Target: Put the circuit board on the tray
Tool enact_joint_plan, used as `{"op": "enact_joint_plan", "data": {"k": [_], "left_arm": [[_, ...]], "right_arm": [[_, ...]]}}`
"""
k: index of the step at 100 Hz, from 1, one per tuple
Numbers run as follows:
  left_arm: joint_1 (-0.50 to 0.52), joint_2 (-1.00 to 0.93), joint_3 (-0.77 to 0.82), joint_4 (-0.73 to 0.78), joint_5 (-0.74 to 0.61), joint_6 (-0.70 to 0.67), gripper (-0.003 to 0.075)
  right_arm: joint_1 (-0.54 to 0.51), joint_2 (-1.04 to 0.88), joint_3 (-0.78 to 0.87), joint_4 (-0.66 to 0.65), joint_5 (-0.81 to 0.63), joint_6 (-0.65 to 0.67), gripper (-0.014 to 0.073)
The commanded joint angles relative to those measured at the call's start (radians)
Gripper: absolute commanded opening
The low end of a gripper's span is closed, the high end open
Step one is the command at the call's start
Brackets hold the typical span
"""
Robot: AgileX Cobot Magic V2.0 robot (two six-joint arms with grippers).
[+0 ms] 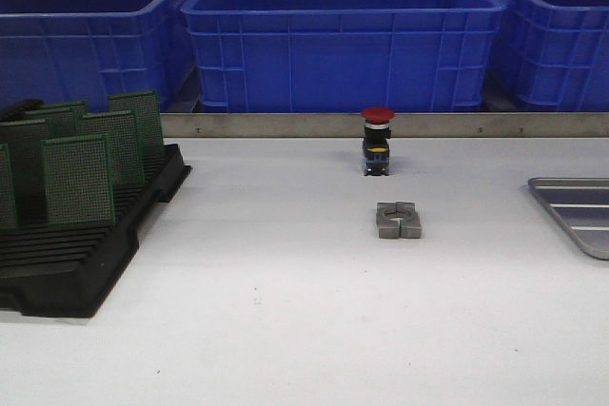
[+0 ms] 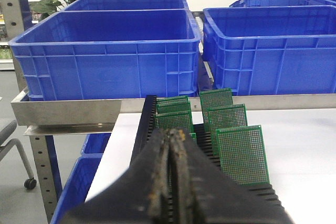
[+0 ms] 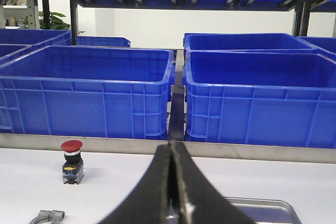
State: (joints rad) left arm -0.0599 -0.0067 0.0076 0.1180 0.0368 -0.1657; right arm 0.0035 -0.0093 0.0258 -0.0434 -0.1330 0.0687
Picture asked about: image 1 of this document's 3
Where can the black slotted board rack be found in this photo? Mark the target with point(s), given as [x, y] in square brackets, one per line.
[67, 272]

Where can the silver metal tray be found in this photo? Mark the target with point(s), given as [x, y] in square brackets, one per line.
[580, 208]

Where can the edge green circuit board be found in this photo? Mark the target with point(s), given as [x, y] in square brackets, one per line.
[9, 218]

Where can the red emergency stop button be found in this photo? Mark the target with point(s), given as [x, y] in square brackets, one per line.
[376, 152]

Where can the grey metal clamp block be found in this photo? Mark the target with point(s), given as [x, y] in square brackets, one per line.
[398, 220]

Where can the centre blue plastic crate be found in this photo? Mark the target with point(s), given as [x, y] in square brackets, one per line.
[298, 56]

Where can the blue plastic crate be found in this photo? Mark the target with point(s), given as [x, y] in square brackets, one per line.
[298, 56]
[552, 55]
[66, 50]

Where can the right blue plastic crate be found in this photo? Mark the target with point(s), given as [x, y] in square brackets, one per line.
[552, 55]

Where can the left blue plastic crate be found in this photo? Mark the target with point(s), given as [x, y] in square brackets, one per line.
[66, 50]

